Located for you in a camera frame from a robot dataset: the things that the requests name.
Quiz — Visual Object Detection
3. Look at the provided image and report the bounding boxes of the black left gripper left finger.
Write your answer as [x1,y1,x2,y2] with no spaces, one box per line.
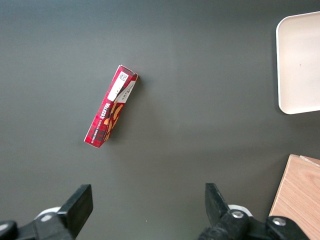
[0,184,94,240]

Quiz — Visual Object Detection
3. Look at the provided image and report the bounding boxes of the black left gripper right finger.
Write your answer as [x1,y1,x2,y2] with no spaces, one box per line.
[197,183,311,240]

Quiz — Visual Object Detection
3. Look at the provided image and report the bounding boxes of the white rectangular tray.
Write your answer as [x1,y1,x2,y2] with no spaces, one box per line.
[275,11,320,115]

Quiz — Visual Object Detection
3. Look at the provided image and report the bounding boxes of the light wooden box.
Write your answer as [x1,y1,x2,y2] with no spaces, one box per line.
[268,153,320,240]

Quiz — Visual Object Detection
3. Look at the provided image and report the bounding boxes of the red tartan shortbread box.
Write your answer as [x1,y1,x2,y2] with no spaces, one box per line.
[83,64,139,149]

